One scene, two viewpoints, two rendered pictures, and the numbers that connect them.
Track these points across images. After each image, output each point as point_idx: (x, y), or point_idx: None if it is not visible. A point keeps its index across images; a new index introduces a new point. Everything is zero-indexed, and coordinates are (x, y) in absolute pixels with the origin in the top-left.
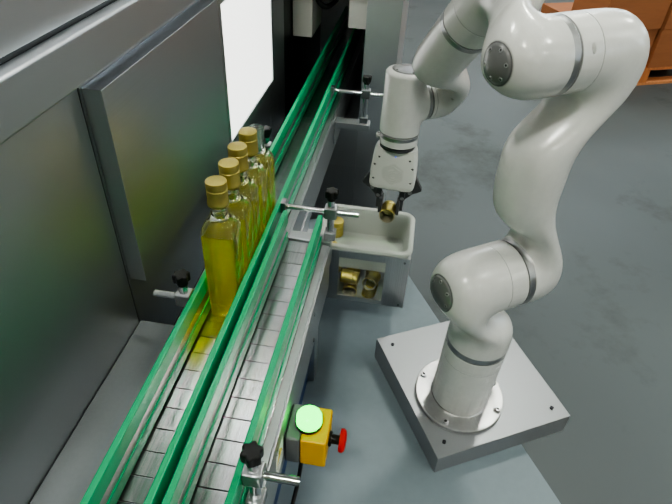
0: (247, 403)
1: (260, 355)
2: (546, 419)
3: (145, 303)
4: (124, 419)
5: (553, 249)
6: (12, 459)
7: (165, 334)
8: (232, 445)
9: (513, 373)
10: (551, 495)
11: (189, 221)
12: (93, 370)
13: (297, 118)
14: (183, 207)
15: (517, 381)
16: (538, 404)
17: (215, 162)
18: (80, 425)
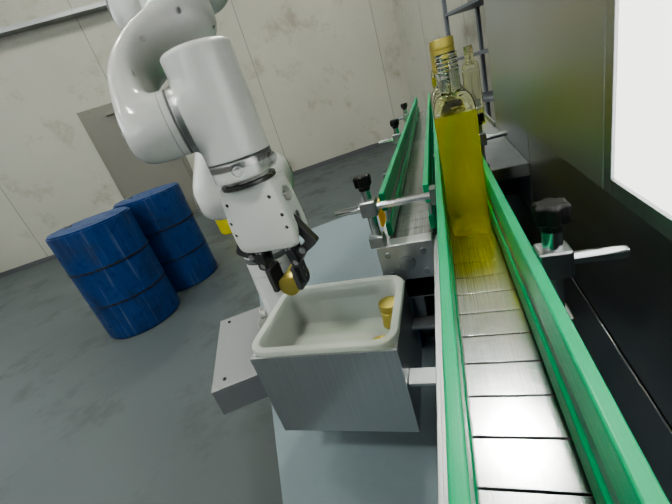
0: (419, 170)
1: (421, 180)
2: (238, 315)
3: (532, 159)
4: (485, 149)
5: None
6: (500, 104)
7: (498, 165)
8: (420, 163)
9: (238, 337)
10: (262, 303)
11: (568, 180)
12: (514, 131)
13: None
14: (530, 116)
15: (240, 332)
16: (236, 322)
17: (567, 142)
18: (507, 142)
